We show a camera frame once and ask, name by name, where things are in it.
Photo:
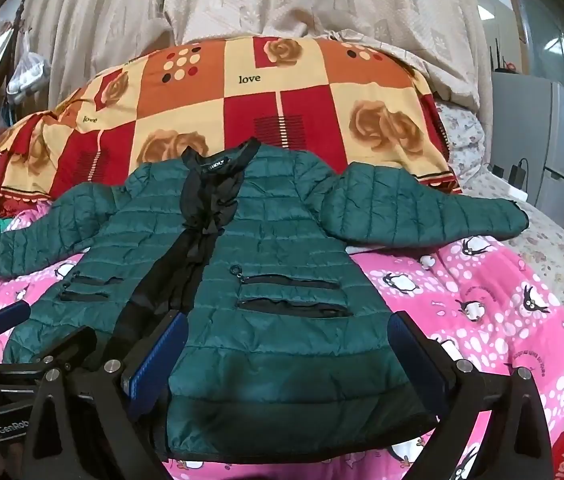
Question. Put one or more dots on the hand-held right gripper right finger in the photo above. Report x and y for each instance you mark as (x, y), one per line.
(414, 360)

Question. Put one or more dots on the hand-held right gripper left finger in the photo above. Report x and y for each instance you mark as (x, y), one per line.
(154, 360)

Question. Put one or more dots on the green puffer jacket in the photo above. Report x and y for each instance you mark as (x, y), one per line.
(272, 350)

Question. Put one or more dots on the pink penguin blanket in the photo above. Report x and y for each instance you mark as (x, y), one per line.
(487, 320)

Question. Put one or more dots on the white floral bed sheet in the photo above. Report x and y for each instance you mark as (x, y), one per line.
(537, 240)

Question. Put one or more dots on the black power adapter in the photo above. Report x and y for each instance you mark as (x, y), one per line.
(517, 174)

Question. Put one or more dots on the white plastic bag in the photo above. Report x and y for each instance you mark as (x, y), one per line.
(27, 77)

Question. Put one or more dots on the grey cabinet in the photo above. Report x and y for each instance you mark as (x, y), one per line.
(527, 120)

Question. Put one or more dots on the red orange patchwork quilt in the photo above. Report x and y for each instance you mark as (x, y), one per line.
(262, 90)

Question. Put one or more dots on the black router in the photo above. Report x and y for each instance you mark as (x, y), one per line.
(501, 62)

